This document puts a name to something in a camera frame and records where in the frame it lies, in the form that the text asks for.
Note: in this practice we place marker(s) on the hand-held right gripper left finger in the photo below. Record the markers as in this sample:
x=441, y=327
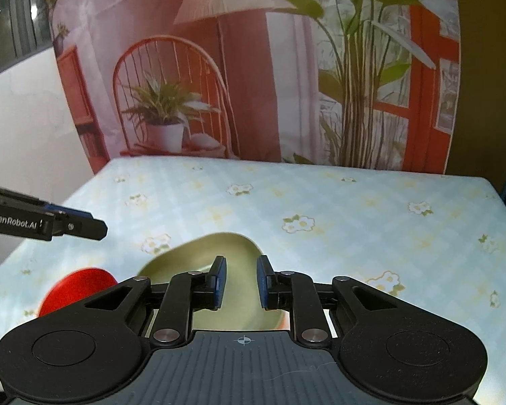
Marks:
x=220, y=282

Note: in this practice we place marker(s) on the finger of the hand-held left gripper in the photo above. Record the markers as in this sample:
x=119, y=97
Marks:
x=84, y=228
x=71, y=211

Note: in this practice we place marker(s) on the floral checked tablecloth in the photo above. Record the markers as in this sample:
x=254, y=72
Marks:
x=341, y=202

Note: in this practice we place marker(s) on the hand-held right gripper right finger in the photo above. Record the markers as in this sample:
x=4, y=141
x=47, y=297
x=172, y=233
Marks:
x=263, y=282

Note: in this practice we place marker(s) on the printed wall poster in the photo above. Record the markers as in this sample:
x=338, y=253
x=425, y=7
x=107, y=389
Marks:
x=257, y=71

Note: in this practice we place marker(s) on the window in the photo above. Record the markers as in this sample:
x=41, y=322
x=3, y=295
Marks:
x=8, y=12

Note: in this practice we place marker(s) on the green plate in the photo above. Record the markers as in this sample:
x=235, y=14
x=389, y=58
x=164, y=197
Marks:
x=240, y=278

